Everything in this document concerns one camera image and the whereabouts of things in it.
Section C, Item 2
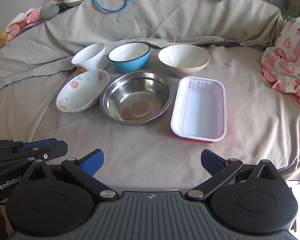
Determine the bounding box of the white red plastic tray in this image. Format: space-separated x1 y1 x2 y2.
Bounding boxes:
171 76 227 143

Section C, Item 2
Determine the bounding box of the floral white ceramic bowl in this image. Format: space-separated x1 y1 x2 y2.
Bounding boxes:
56 70 110 113

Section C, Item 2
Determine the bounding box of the stainless steel bowl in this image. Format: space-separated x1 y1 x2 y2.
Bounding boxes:
100 70 174 125

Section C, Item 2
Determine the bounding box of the white plastic cup bowl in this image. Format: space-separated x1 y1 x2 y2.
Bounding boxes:
71 43 108 72

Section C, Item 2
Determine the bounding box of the white bowl yellow rim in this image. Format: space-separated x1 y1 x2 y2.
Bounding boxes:
158 44 211 78

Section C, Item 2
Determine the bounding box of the blue enamel bowl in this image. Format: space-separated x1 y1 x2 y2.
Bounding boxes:
108 42 151 73

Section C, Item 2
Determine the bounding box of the grey bed sheet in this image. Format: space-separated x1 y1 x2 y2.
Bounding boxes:
0 0 300 191

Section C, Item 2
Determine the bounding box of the pink floral blanket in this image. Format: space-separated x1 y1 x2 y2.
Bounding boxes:
261 17 300 109

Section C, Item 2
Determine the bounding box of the pink white plush toy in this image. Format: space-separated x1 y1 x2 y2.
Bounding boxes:
5 6 43 44

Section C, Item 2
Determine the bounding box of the grey round plush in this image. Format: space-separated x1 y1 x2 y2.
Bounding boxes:
40 0 59 20

